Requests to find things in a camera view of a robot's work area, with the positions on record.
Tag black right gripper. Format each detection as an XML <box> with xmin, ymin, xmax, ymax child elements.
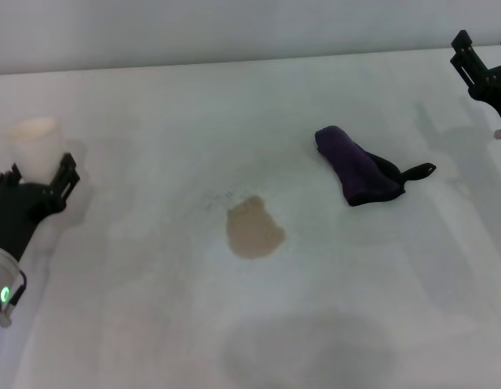
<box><xmin>449</xmin><ymin>29</ymin><xmax>501</xmax><ymax>121</ymax></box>

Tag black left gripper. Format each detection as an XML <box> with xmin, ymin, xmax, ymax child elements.
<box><xmin>0</xmin><ymin>152</ymin><xmax>82</xmax><ymax>265</ymax></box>

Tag white paper cup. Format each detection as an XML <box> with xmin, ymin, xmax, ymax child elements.
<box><xmin>2</xmin><ymin>117</ymin><xmax>67</xmax><ymax>180</ymax></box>

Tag purple rag with black loop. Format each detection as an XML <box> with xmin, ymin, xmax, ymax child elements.
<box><xmin>314</xmin><ymin>125</ymin><xmax>438</xmax><ymax>208</ymax></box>

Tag brown water stain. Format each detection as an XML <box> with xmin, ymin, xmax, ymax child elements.
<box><xmin>225</xmin><ymin>194</ymin><xmax>287</xmax><ymax>260</ymax></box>

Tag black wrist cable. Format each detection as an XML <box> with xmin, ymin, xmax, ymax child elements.
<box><xmin>8</xmin><ymin>270</ymin><xmax>28</xmax><ymax>309</ymax></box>

